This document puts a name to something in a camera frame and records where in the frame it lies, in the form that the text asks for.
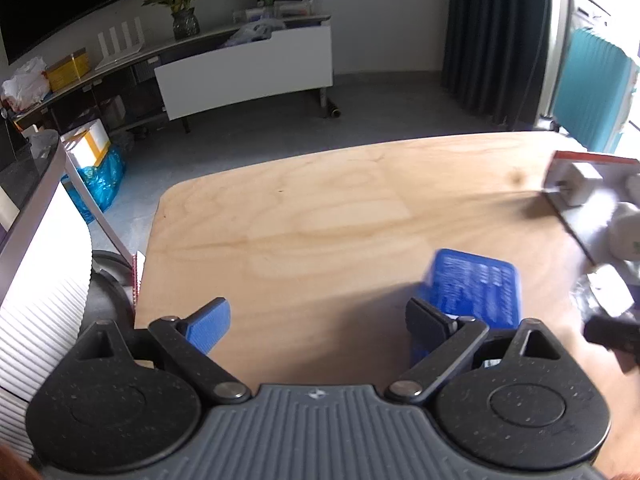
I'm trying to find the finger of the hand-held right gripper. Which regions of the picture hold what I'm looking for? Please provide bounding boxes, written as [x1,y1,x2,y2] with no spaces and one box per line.
[584,316,640,352]

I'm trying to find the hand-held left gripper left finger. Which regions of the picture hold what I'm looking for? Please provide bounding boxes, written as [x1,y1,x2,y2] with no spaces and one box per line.
[74,297,251,404]

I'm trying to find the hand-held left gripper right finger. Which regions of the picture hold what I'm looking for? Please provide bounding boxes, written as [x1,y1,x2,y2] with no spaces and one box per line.
[386,297,563,403]

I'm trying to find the white box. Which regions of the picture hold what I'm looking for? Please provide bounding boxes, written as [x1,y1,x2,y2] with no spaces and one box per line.
[587,265,636,318]

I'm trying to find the blue rectangular box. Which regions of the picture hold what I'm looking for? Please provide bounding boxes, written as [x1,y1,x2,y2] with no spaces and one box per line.
[410,248,522,366]

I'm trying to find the orange cardboard box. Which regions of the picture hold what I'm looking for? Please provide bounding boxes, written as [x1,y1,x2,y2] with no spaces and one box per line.
[542,150,640,323]

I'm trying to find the white plug-in heater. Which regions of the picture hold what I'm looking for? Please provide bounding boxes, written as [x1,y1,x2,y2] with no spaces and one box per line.
[607,202,640,261]

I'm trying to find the white charger adapter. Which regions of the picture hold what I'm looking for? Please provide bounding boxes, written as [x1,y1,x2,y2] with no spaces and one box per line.
[557,161,603,207]

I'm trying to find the dark round object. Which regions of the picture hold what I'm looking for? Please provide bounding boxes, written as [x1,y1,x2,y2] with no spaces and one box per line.
[80,249,136,333]

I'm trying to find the round counter with ribbed base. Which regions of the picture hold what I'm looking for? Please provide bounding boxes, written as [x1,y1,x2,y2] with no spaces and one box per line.
[0,130,96,461]

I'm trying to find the blue plastic bag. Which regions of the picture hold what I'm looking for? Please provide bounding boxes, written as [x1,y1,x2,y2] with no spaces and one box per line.
[62,146,127,225]

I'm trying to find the cardboard box with yellow tape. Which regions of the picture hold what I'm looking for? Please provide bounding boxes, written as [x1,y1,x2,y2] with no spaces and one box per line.
[61,119,112,171]

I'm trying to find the teal suitcase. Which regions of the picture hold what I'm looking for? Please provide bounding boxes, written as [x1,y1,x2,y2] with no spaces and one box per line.
[552,27,640,153]

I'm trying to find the white curved cabinet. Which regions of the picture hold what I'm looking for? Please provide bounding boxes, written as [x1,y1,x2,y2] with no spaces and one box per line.
[154,22,335,133]

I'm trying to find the long curved console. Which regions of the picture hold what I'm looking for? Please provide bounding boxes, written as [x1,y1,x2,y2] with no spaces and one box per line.
[10,12,335,136]

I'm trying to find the white router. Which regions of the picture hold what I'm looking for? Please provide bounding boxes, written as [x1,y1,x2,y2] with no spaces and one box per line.
[95,17,146,71]

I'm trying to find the dark curtain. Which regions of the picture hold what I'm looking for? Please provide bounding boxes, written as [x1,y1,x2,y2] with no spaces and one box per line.
[440,0,553,126]

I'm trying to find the bluish plastic bag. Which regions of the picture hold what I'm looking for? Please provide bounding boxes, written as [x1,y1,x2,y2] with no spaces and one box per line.
[220,19,286,48]

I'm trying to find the white plastic bag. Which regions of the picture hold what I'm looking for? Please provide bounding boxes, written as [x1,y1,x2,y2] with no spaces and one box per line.
[1,57,51,111]

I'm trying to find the plant in glass vase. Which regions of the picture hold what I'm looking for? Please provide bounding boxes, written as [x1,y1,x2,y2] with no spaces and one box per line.
[142,0,216,41]

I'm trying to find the white washing machine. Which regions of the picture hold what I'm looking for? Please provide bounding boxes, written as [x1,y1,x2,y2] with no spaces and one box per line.
[537,0,613,126]

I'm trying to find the small white boxes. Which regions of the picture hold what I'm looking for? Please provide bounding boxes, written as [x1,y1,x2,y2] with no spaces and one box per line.
[232,0,316,23]

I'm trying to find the black television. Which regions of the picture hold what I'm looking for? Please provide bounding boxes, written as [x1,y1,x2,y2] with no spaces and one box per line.
[0,0,241,66]

